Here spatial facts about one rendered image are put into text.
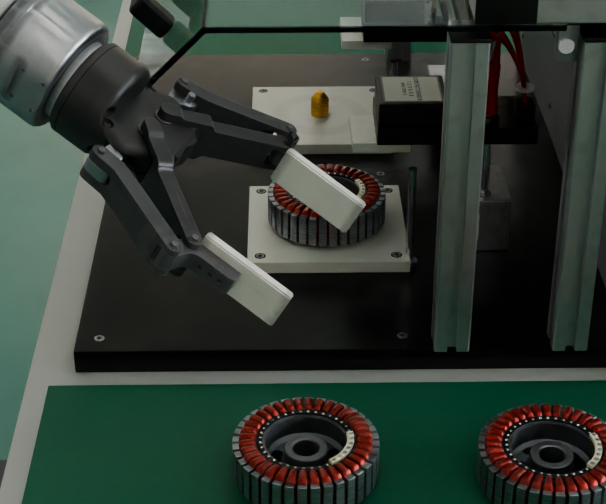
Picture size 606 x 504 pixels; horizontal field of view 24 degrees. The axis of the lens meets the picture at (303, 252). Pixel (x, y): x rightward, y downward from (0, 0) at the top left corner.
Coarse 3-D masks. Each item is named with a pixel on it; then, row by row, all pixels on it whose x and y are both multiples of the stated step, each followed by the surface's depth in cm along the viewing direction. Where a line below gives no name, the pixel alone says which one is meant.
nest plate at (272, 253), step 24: (264, 192) 145; (264, 216) 141; (264, 240) 137; (288, 240) 137; (384, 240) 137; (264, 264) 133; (288, 264) 133; (312, 264) 133; (336, 264) 134; (360, 264) 134; (384, 264) 134; (408, 264) 134
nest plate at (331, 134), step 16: (256, 96) 165; (272, 96) 165; (288, 96) 165; (304, 96) 165; (336, 96) 165; (352, 96) 165; (368, 96) 165; (272, 112) 161; (288, 112) 161; (304, 112) 161; (336, 112) 161; (352, 112) 161; (368, 112) 161; (304, 128) 158; (320, 128) 158; (336, 128) 158; (304, 144) 154; (320, 144) 154; (336, 144) 154
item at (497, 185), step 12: (492, 168) 140; (492, 180) 138; (504, 180) 138; (492, 192) 136; (504, 192) 136; (480, 204) 135; (492, 204) 135; (504, 204) 135; (480, 216) 136; (492, 216) 136; (504, 216) 136; (480, 228) 136; (492, 228) 136; (504, 228) 136; (480, 240) 137; (492, 240) 137; (504, 240) 137
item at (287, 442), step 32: (256, 416) 112; (288, 416) 113; (320, 416) 113; (352, 416) 112; (256, 448) 109; (288, 448) 111; (320, 448) 111; (352, 448) 110; (256, 480) 107; (288, 480) 106; (320, 480) 106; (352, 480) 107
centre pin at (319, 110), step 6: (318, 90) 160; (312, 96) 160; (318, 96) 159; (324, 96) 159; (312, 102) 159; (318, 102) 159; (324, 102) 159; (312, 108) 160; (318, 108) 159; (324, 108) 159; (312, 114) 160; (318, 114) 160; (324, 114) 160
